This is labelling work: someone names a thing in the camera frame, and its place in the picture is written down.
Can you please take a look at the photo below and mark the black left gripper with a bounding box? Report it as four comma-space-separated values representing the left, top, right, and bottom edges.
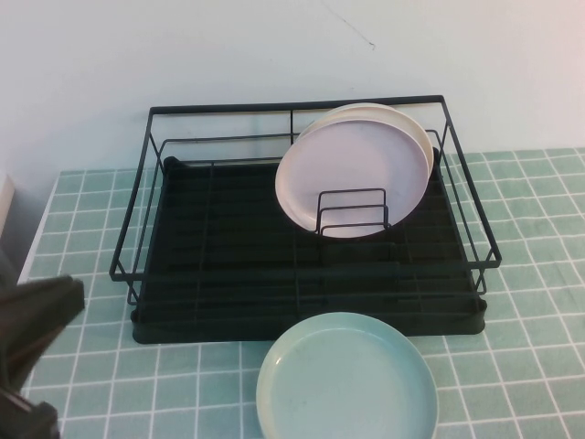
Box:
0, 274, 86, 439

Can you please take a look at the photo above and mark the light green round plate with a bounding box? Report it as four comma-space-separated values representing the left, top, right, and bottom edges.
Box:
254, 311, 439, 439

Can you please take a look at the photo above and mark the cream round plate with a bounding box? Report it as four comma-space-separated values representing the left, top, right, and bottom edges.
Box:
295, 102, 436, 184

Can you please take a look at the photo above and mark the black plastic drip tray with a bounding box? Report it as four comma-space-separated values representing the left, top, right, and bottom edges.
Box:
131, 146, 489, 345

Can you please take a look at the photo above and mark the black wire dish rack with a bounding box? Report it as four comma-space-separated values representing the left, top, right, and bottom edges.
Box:
108, 94, 503, 306

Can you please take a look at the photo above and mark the pink round plate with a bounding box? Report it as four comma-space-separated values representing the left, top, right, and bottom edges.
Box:
274, 119, 431, 241

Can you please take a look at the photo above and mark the green checkered tablecloth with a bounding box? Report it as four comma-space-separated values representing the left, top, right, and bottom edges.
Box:
16, 148, 585, 439

